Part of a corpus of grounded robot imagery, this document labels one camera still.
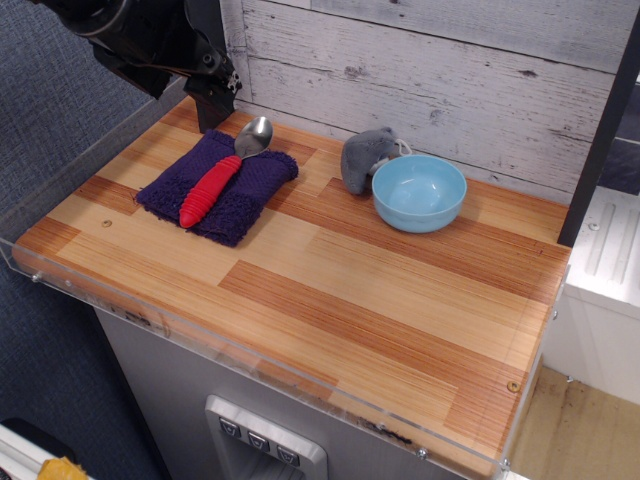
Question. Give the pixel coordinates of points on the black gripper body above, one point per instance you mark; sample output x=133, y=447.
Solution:
x=213, y=80

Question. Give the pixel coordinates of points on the black vertical post left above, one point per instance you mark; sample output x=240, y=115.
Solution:
x=205, y=17

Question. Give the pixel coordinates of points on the black vertical post right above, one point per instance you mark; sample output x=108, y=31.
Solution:
x=613, y=112

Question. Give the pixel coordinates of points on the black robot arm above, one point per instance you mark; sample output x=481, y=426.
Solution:
x=147, y=42

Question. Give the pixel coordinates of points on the purple folded cloth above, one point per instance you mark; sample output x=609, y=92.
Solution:
x=241, y=202

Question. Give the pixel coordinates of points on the clear acrylic table guard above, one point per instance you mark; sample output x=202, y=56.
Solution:
x=418, y=337

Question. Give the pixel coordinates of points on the light blue bowl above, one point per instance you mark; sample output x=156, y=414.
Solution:
x=418, y=193

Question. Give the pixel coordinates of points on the red handled metal spoon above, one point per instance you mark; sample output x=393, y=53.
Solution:
x=253, y=139

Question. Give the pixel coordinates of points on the grey plush toy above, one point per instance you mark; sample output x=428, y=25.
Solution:
x=363, y=154

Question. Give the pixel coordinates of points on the white ribbed appliance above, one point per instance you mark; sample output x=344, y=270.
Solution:
x=594, y=334

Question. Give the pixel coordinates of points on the black vertical post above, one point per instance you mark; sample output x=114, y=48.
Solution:
x=613, y=112
x=205, y=17

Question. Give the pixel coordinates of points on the grey cabinet with button panel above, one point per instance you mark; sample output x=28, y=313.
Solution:
x=214, y=421

